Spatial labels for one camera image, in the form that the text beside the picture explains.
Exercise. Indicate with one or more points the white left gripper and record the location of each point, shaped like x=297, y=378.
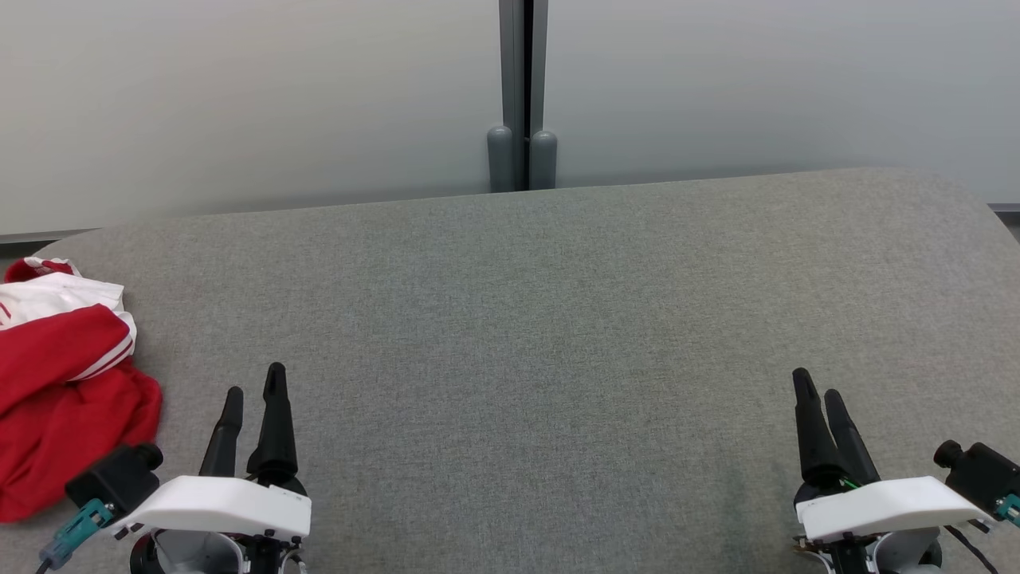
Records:
x=231, y=502

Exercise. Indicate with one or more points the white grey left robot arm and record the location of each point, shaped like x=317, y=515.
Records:
x=195, y=554

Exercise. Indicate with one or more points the grey partition post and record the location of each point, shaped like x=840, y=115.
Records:
x=523, y=96

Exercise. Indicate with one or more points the red white basketball jersey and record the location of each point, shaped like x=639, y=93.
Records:
x=76, y=446

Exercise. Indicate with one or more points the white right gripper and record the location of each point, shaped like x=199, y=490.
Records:
x=884, y=506

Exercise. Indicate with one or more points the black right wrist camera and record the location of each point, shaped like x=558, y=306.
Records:
x=980, y=474

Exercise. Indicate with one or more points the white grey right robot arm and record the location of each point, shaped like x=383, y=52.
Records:
x=908, y=554

